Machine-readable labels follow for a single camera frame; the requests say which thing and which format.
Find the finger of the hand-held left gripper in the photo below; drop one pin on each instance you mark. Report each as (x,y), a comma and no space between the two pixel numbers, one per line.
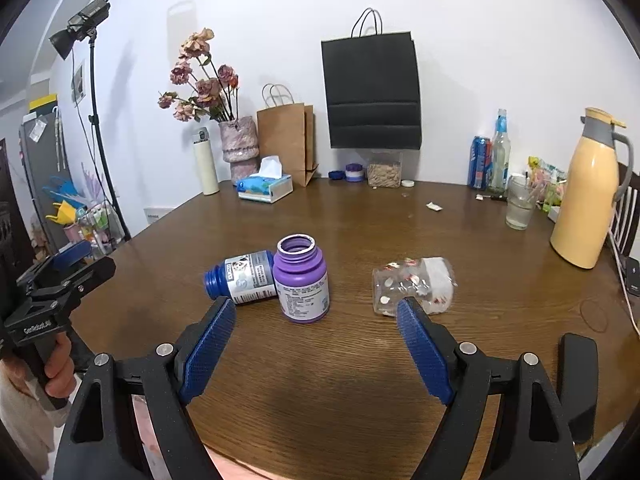
(92,275)
(72,254)

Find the rack of colourful household goods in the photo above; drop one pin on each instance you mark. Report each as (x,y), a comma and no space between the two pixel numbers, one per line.
(80,215)

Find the clear plastic jar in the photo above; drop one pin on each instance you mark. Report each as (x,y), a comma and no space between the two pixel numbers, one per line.
(415,285)

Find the purple open bottle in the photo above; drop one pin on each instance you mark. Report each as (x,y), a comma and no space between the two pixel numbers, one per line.
(301,285)

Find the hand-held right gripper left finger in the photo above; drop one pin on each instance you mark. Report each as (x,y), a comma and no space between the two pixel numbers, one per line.
(210,350)

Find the white wall socket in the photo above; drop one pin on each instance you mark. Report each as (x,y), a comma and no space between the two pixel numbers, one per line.
(152,214)

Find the dried pink flowers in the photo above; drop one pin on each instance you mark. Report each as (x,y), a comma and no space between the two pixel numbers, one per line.
(205,87)

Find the blue soda can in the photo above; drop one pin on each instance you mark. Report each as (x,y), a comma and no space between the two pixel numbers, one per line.
(479,162)

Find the small white wrapper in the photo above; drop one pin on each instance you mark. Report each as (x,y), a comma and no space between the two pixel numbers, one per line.
(434,206)

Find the black paper bag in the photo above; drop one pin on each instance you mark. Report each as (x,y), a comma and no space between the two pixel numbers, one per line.
(372,90)

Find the grey refrigerator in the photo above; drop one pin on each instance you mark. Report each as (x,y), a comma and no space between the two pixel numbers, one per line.
(42,160)

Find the thin hair band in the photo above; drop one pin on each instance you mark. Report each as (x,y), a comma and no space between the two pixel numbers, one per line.
(583,312)

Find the dark wooden chair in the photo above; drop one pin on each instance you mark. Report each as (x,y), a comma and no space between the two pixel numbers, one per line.
(627,210)

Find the brown paper bag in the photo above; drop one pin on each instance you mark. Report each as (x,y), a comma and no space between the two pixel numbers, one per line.
(285,135)

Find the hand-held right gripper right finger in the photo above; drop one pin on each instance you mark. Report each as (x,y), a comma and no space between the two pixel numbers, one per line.
(425,355)

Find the pink textured vase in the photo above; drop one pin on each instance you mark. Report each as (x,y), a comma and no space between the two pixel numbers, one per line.
(239,142)

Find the drinking glass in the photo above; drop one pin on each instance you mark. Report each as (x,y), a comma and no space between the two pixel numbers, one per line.
(519,207)

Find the blue round lid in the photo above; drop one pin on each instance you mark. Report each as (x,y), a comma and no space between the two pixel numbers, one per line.
(336,175)

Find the yellow thermos jug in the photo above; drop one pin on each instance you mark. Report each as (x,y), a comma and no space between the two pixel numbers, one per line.
(585,195)

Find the blue bottle with grey label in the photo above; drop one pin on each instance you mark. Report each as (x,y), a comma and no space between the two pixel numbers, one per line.
(245,277)

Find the white thermos bottle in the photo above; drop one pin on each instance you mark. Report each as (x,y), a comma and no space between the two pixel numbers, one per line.
(206,165)

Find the colourful snack packets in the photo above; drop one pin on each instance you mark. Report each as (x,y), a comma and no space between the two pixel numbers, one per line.
(547,182)

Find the person's left hand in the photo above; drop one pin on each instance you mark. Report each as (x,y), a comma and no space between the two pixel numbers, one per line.
(60,370)

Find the purple and white jar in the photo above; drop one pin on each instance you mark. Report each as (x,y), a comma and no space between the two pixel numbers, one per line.
(355,173)

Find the studio light on stand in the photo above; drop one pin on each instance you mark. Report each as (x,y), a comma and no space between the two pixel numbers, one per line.
(80,22)

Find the clear glass bottle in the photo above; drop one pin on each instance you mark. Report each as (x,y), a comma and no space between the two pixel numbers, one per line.
(499,160)

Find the clear container of grains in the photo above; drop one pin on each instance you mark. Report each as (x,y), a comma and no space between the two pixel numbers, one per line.
(384,172)

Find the blue tissue box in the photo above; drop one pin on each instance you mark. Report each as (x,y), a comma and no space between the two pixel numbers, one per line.
(262,187)

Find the person's left forearm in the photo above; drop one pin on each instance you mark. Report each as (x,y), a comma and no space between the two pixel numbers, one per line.
(22,410)

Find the yellow box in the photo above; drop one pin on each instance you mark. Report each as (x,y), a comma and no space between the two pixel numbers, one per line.
(44,102)

